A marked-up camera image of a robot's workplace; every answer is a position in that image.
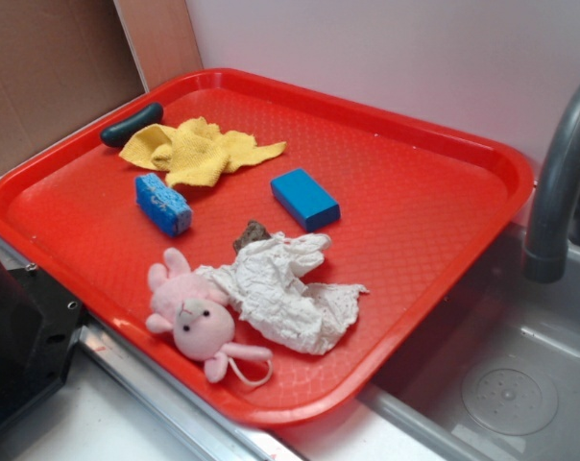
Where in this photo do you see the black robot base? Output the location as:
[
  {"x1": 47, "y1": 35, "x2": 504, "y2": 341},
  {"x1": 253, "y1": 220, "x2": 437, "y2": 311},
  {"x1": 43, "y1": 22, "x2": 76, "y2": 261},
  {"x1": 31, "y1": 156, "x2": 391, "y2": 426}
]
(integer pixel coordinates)
[{"x1": 0, "y1": 260, "x2": 84, "y2": 433}]

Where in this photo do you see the grey toy sink basin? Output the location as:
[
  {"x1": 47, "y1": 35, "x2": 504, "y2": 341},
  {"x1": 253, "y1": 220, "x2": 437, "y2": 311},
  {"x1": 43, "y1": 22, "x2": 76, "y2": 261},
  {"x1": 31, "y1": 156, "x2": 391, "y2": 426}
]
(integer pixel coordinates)
[{"x1": 360, "y1": 227, "x2": 580, "y2": 460}]

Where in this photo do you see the dark green plastic pickle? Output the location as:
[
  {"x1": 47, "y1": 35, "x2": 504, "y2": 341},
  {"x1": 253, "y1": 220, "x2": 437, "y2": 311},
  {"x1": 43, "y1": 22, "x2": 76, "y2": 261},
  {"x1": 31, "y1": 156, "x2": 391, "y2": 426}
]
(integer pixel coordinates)
[{"x1": 100, "y1": 102, "x2": 164, "y2": 148}]

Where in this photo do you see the red plastic tray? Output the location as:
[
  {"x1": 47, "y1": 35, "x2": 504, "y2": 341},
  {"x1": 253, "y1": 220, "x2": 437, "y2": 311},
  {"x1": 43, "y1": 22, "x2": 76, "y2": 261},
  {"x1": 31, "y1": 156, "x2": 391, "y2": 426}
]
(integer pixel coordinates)
[{"x1": 0, "y1": 69, "x2": 533, "y2": 427}]

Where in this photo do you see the yellow cloth rag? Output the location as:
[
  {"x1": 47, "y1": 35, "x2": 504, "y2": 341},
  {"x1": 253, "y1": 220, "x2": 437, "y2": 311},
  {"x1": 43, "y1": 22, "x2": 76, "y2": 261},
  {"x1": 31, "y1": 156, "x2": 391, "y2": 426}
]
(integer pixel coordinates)
[{"x1": 120, "y1": 117, "x2": 287, "y2": 188}]

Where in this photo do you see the grey toy faucet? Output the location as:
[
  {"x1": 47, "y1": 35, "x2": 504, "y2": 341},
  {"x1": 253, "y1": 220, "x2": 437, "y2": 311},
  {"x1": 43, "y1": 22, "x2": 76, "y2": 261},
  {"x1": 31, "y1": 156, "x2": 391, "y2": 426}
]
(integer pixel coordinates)
[{"x1": 521, "y1": 85, "x2": 580, "y2": 283}]

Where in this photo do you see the pink plush bunny toy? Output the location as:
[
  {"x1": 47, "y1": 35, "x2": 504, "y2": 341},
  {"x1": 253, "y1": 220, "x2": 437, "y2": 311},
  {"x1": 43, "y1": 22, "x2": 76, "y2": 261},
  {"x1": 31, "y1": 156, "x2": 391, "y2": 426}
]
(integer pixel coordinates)
[{"x1": 145, "y1": 248, "x2": 274, "y2": 387}]

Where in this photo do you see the brown cardboard panel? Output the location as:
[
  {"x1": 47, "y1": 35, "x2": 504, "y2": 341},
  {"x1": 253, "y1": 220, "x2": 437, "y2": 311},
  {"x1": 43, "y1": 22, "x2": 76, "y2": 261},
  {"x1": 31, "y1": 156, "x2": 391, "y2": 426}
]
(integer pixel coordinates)
[{"x1": 0, "y1": 1, "x2": 203, "y2": 176}]

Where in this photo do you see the blue wooden block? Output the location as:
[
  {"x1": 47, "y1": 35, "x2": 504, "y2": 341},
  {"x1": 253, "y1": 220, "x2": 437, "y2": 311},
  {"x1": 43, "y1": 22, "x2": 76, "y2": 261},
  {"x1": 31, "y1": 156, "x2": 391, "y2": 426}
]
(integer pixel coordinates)
[{"x1": 270, "y1": 168, "x2": 341, "y2": 232}]

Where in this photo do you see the blue sponge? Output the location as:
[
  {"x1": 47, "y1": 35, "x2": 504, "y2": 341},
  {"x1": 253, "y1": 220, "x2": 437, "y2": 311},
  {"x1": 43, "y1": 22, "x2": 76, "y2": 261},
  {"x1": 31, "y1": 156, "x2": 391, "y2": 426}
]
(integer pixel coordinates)
[{"x1": 134, "y1": 173, "x2": 193, "y2": 237}]

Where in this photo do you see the small brown rock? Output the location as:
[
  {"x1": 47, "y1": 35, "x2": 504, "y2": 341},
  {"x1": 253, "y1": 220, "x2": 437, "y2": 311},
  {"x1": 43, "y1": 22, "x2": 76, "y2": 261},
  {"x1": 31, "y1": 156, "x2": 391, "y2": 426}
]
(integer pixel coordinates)
[{"x1": 232, "y1": 220, "x2": 272, "y2": 254}]

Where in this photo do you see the white crumpled paper towel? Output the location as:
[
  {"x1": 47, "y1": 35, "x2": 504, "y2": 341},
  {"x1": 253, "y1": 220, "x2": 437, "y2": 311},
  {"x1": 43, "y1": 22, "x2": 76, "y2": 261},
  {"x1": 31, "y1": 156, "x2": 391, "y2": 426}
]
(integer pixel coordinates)
[{"x1": 196, "y1": 232, "x2": 369, "y2": 355}]

